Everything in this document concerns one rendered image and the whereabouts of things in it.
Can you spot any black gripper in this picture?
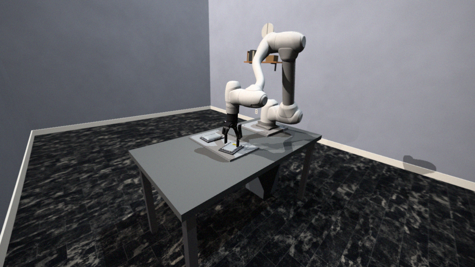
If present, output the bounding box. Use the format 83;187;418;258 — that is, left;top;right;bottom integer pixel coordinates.
222;114;242;147

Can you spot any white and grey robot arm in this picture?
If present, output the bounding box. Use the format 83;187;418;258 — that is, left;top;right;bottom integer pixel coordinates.
225;32;306;130

